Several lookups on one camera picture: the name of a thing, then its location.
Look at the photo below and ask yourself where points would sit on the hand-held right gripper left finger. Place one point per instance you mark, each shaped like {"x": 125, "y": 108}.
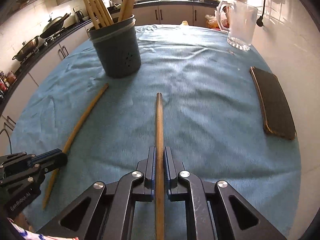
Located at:
{"x": 152, "y": 166}

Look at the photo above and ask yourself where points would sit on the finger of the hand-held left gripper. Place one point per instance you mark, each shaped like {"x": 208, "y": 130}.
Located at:
{"x": 56, "y": 161}
{"x": 45, "y": 154}

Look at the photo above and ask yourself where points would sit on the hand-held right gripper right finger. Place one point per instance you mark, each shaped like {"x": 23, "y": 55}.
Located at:
{"x": 167, "y": 166}

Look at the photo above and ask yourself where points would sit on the long wooden chopstick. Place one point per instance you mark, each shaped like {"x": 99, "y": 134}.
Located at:
{"x": 82, "y": 120}
{"x": 159, "y": 120}

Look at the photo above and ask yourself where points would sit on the blue-grey utensil holder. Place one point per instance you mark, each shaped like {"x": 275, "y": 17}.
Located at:
{"x": 115, "y": 55}

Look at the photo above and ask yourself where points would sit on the bunch of wooden chopsticks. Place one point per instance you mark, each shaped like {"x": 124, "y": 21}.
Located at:
{"x": 96, "y": 5}

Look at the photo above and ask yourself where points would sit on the person's printed garment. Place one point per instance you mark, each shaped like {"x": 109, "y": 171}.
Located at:
{"x": 37, "y": 235}

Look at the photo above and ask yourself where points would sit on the blue towel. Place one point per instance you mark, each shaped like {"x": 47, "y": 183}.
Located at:
{"x": 200, "y": 105}

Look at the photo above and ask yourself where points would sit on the condiment jars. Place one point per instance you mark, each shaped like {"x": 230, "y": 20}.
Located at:
{"x": 7, "y": 80}

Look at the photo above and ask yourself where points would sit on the steel wok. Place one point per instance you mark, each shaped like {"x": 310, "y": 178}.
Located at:
{"x": 26, "y": 48}

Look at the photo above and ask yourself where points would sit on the dark wok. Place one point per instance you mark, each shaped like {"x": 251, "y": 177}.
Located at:
{"x": 53, "y": 26}

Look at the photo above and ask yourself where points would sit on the metal paper clip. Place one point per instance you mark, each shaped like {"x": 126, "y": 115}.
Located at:
{"x": 230, "y": 52}

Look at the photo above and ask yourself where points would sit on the steel kettle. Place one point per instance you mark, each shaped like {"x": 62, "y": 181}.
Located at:
{"x": 78, "y": 15}

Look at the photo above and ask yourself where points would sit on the yellow plastic item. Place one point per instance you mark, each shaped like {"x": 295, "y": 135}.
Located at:
{"x": 185, "y": 23}

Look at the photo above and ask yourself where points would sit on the orange plastic bag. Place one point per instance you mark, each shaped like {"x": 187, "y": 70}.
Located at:
{"x": 215, "y": 21}

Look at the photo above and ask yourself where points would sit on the clear glass mug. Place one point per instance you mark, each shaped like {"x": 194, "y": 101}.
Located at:
{"x": 241, "y": 22}

